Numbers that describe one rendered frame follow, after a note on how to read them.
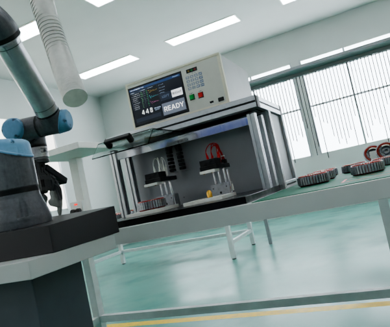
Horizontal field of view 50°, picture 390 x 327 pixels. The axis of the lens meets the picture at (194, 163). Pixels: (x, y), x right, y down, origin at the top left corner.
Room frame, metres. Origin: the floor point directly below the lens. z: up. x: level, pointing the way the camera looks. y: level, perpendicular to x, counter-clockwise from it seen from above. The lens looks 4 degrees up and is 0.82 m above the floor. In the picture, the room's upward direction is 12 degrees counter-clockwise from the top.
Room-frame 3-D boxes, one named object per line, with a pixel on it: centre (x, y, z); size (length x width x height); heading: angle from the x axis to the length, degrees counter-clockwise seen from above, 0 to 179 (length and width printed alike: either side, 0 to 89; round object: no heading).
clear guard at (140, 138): (1.62, 0.19, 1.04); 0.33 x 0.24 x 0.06; 157
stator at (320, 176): (1.51, -0.40, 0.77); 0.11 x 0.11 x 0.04
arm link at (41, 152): (1.51, 0.54, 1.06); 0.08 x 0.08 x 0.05
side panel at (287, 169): (1.81, -0.37, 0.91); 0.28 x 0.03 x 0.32; 157
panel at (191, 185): (1.80, -0.02, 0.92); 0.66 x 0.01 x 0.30; 67
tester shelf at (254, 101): (1.86, -0.04, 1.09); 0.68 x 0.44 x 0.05; 67
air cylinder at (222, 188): (1.66, -0.09, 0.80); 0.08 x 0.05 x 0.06; 67
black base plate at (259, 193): (1.58, 0.08, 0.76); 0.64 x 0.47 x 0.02; 67
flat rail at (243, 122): (1.66, 0.04, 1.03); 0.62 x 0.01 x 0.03; 67
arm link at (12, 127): (1.41, 0.54, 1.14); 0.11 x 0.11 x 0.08; 83
